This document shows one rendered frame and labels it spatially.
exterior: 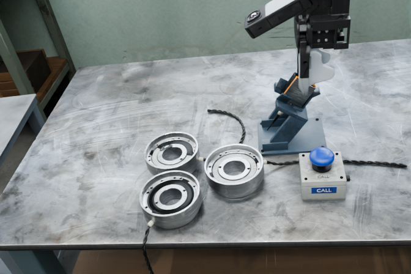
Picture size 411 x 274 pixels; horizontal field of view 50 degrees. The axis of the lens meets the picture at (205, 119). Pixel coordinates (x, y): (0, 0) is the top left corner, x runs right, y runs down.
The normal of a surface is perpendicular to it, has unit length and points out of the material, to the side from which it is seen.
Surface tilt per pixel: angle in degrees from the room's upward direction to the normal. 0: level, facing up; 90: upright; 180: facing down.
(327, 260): 0
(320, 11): 90
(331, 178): 0
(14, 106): 0
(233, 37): 90
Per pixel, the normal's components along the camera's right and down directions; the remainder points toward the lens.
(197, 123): -0.15, -0.78
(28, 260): -0.10, 0.62
